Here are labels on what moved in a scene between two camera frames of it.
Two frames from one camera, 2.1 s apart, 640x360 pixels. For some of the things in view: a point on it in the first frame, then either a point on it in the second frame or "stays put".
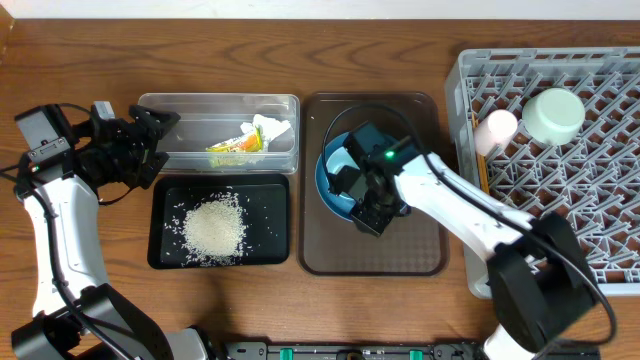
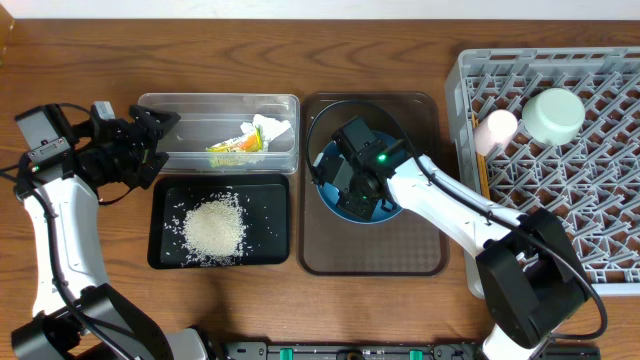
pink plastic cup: (494, 130) stays put
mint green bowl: (554, 115) stays put
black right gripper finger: (341, 181) → (326, 169)
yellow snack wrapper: (252, 142) stays put
